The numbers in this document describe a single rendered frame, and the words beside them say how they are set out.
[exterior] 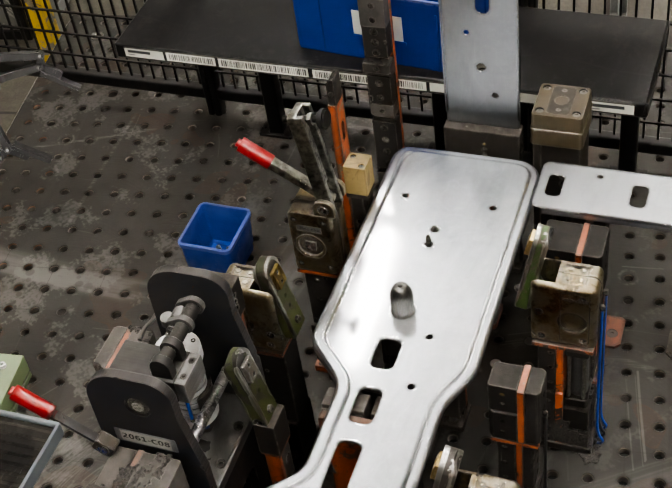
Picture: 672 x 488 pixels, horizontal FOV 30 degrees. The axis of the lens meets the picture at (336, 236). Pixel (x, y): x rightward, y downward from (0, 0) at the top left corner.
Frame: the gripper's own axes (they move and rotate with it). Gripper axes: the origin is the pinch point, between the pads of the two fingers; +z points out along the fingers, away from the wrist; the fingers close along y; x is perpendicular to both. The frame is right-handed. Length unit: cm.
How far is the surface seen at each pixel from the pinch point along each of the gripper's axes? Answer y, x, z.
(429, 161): 24, -34, 52
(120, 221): -15.9, 9.9, 16.7
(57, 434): -11, -86, 13
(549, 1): 50, 166, 122
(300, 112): 27, -51, 29
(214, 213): -4.2, -2.8, 30.2
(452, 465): 5, -94, 53
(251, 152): 18, -45, 26
